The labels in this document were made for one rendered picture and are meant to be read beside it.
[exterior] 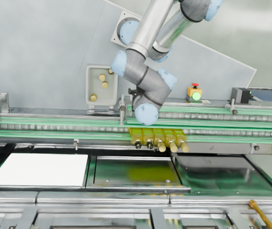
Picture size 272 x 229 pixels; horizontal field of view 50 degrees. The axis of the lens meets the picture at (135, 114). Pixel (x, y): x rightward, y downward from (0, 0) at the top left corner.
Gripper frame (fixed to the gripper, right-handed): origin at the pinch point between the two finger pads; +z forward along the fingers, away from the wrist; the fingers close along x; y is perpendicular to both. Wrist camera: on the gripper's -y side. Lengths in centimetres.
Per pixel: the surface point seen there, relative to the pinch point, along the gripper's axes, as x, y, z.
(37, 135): -50, 33, 23
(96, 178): -17.6, 42.7, -5.7
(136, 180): 0.7, 42.7, -6.9
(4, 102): -70, 18, 32
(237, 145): 65, 39, 30
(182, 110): 26.5, 16.4, 22.4
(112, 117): -10.7, 24.6, 30.0
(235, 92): 61, 8, 36
